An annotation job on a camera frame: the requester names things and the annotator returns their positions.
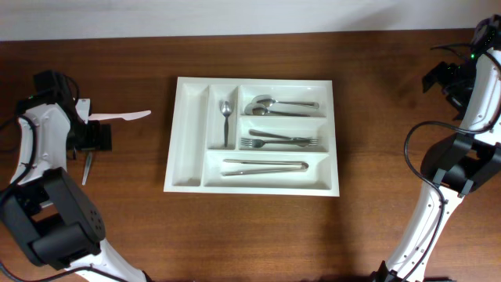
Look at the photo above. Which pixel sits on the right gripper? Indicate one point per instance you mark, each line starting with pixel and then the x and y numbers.
pixel 433 77

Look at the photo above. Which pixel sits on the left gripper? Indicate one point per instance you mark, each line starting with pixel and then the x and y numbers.
pixel 103 137

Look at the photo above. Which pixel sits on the small silver teaspoon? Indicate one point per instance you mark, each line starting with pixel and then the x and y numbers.
pixel 226 110
pixel 87 167

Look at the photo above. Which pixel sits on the white plastic knife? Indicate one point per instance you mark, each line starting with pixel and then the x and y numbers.
pixel 124 116

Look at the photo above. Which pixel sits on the silver fork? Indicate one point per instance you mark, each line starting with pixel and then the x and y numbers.
pixel 259 143
pixel 253 132

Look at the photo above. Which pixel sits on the large silver spoon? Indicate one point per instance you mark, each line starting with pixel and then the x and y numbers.
pixel 269 101
pixel 260 110

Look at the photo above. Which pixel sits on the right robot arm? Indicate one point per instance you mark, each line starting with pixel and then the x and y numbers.
pixel 459 164

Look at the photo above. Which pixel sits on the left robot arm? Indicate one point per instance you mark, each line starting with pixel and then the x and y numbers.
pixel 50 217

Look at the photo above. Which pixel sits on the white cutlery tray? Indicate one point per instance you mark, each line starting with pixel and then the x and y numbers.
pixel 196 152

